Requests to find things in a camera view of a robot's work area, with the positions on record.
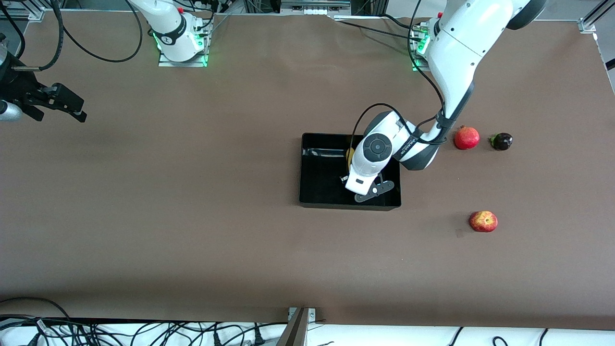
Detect black plastic tray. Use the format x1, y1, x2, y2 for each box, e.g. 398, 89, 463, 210
299, 134, 402, 211

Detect red apple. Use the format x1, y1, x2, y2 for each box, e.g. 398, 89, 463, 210
469, 210, 498, 233

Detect brown table cover sheet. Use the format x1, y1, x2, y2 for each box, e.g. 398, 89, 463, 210
0, 11, 615, 332

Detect red pomegranate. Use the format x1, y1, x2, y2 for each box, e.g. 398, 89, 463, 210
454, 125, 480, 150

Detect dark purple mangosteen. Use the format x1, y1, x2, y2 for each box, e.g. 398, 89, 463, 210
489, 133, 514, 151

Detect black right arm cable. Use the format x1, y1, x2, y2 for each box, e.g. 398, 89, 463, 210
11, 0, 144, 72

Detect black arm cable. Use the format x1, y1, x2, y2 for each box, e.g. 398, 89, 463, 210
348, 0, 450, 173
11, 0, 144, 72

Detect thin black cable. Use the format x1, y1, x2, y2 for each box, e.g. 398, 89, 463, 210
0, 17, 25, 61

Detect aluminium frame profile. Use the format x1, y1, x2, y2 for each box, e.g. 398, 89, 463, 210
0, 7, 46, 22

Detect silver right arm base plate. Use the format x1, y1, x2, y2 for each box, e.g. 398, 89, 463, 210
158, 29, 209, 68

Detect black grey base cables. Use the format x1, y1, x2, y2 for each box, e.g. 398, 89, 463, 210
195, 0, 231, 37

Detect black arching cable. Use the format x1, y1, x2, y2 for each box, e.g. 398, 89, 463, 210
0, 297, 72, 321

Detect tangled black cables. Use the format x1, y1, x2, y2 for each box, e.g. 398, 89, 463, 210
0, 315, 270, 346

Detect grey metal frame piece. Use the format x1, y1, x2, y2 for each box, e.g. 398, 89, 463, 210
280, 0, 351, 15

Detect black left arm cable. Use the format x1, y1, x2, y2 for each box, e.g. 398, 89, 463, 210
348, 0, 450, 173

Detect long black base cable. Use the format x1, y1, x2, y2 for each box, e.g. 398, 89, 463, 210
334, 19, 423, 44

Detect aluminium profile post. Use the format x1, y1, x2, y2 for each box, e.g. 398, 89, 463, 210
276, 307, 310, 346

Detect short black base cable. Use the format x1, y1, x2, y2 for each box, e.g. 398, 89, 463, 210
380, 13, 416, 30

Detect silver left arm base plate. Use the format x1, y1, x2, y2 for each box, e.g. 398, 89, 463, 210
410, 24, 433, 72

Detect aluminium corner bracket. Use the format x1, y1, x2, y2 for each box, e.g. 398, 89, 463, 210
579, 0, 615, 33

